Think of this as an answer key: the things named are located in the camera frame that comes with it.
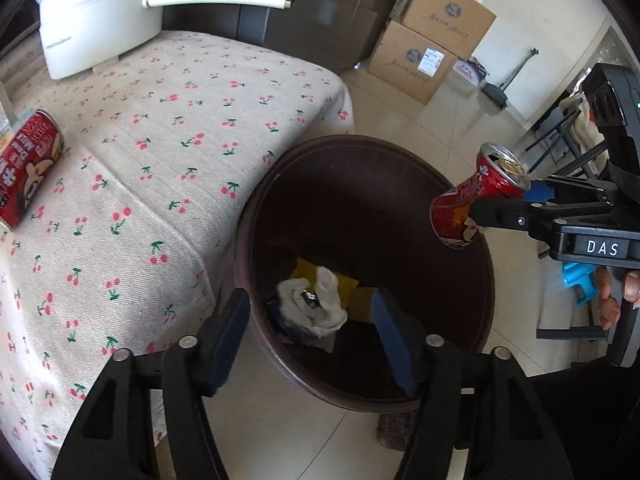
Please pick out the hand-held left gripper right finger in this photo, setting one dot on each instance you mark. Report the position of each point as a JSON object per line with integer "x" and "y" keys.
{"x": 395, "y": 345}

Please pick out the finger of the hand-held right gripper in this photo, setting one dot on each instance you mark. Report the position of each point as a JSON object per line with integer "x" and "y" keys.
{"x": 541, "y": 193}
{"x": 505, "y": 215}

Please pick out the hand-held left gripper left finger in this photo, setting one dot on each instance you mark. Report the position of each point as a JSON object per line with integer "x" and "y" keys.
{"x": 227, "y": 345}

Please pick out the red drink can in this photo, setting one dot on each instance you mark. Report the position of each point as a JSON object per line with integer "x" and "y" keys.
{"x": 460, "y": 205}

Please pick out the yellow packet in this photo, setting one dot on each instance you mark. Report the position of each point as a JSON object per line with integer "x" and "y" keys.
{"x": 350, "y": 295}

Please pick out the white tissue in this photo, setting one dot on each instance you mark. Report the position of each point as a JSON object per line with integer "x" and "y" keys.
{"x": 330, "y": 320}

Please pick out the brown round trash bin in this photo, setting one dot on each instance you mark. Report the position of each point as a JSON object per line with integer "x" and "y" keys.
{"x": 360, "y": 200}

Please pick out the person's right hand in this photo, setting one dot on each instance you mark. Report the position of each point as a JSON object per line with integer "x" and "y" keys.
{"x": 607, "y": 300}

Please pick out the brown floor mat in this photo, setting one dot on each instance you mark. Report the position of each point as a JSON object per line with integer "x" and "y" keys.
{"x": 395, "y": 430}

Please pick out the broom with dustpan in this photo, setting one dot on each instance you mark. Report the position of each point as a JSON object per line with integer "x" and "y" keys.
{"x": 500, "y": 91}

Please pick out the red and blue printed bag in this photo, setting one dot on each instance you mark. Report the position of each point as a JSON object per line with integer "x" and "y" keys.
{"x": 470, "y": 71}

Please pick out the person's dark clothing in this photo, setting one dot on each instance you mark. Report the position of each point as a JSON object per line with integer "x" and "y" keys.
{"x": 590, "y": 425}

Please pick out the cherry print tablecloth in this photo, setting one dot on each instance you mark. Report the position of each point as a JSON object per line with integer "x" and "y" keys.
{"x": 150, "y": 185}

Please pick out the large cardboard box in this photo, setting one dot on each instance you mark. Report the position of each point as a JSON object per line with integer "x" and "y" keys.
{"x": 400, "y": 65}

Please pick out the small cardboard box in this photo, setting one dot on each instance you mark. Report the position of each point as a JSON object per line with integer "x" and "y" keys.
{"x": 445, "y": 15}

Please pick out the red milk can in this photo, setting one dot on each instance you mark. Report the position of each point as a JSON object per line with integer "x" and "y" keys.
{"x": 30, "y": 170}

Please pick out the grey refrigerator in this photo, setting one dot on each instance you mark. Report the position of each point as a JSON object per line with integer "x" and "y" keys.
{"x": 300, "y": 35}

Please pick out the light blue carton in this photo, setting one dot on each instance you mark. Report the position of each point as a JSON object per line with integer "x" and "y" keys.
{"x": 4, "y": 122}

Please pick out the white electric cooking pot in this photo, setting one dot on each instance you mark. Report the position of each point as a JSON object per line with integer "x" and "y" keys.
{"x": 100, "y": 20}

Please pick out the black frame chair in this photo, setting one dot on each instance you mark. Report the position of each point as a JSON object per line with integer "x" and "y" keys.
{"x": 565, "y": 130}

